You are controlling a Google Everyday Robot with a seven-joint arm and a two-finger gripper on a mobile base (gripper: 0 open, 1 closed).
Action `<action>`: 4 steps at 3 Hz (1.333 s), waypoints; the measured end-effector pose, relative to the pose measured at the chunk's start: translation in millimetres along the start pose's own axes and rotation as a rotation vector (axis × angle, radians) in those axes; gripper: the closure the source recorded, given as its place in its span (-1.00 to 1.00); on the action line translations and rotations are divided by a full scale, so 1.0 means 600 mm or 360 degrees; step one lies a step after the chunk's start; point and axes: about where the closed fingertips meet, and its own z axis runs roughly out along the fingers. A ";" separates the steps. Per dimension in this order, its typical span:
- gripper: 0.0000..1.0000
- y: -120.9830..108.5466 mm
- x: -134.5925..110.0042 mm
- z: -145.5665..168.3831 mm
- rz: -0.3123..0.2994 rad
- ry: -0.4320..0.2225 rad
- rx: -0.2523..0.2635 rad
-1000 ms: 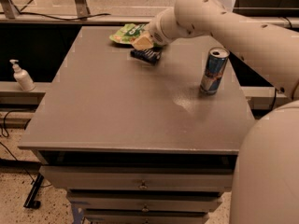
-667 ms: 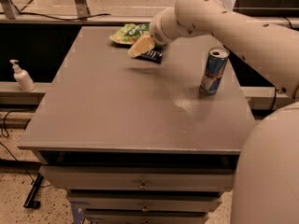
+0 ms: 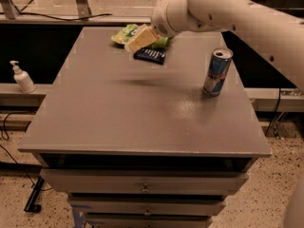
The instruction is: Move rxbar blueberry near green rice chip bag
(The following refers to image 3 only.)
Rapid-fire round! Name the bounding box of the bottom grey drawer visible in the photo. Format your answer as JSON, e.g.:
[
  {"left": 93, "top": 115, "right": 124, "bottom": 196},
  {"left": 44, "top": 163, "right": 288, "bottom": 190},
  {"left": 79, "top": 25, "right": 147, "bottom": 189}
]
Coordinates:
[{"left": 85, "top": 215, "right": 212, "bottom": 228}]

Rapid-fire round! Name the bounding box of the middle grey drawer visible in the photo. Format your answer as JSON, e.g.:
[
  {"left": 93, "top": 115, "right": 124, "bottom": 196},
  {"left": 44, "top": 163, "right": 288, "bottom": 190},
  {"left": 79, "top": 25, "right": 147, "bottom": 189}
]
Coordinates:
[{"left": 67, "top": 195, "right": 225, "bottom": 216}]

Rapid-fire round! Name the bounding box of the blue silver energy drink can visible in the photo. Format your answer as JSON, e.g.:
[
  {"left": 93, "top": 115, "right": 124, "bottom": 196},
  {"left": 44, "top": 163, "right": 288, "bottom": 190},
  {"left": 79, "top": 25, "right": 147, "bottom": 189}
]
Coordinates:
[{"left": 203, "top": 47, "right": 233, "bottom": 97}]

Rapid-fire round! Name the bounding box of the top grey drawer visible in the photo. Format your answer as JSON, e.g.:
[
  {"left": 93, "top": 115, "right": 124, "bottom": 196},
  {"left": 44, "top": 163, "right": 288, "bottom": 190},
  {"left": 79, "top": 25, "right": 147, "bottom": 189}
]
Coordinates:
[{"left": 41, "top": 169, "right": 248, "bottom": 196}]

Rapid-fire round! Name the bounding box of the white pump sanitizer bottle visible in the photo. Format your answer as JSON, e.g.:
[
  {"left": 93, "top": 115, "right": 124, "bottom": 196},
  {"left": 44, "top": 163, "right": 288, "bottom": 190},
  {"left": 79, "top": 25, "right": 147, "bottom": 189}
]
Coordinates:
[{"left": 9, "top": 60, "right": 36, "bottom": 93}]

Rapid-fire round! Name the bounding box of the black cable on ledge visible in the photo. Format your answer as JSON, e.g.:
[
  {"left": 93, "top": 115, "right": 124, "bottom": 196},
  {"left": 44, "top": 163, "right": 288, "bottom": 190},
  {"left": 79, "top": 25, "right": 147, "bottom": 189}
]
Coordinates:
[{"left": 0, "top": 12, "right": 114, "bottom": 22}]

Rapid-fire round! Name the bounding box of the grey drawer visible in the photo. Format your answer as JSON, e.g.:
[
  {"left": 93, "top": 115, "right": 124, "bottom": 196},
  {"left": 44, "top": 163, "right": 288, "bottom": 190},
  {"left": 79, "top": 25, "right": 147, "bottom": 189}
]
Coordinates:
[
  {"left": 85, "top": 215, "right": 212, "bottom": 228},
  {"left": 41, "top": 169, "right": 248, "bottom": 196},
  {"left": 67, "top": 195, "right": 225, "bottom": 216}
]

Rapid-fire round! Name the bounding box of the green rice chip bag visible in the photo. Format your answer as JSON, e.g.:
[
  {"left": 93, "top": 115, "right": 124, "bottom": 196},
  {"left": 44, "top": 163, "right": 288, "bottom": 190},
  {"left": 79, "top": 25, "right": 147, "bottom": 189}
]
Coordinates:
[{"left": 111, "top": 24, "right": 171, "bottom": 48}]

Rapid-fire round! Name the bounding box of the grey metal window rail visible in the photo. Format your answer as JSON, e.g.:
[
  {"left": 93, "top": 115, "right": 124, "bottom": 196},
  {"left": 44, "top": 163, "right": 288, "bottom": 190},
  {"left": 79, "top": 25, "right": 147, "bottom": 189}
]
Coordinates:
[{"left": 0, "top": 13, "right": 150, "bottom": 26}]

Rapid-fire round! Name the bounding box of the black floor cable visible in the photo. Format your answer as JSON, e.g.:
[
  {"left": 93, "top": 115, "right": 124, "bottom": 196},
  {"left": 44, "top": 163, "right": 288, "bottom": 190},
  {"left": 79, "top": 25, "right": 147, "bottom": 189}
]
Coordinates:
[{"left": 0, "top": 111, "right": 46, "bottom": 188}]

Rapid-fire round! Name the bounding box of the black metal floor bracket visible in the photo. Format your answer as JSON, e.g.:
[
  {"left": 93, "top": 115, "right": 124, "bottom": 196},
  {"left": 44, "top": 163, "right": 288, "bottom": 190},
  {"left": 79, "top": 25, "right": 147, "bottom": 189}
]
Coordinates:
[{"left": 24, "top": 177, "right": 45, "bottom": 213}]

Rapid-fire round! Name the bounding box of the blue rxbar blueberry wrapper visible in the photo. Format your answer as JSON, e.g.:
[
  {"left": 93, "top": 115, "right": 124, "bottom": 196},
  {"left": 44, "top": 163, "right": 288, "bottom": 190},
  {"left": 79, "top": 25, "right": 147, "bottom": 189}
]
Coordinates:
[{"left": 133, "top": 48, "right": 166, "bottom": 65}]

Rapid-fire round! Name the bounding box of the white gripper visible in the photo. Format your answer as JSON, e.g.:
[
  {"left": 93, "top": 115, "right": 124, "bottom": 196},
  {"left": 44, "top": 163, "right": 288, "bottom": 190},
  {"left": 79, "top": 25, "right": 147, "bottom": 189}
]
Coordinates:
[{"left": 124, "top": 0, "right": 179, "bottom": 53}]

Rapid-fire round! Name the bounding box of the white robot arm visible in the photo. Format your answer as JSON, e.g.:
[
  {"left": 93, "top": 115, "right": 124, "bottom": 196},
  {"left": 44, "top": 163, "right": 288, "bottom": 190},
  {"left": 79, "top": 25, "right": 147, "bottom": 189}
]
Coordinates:
[{"left": 148, "top": 0, "right": 304, "bottom": 90}]

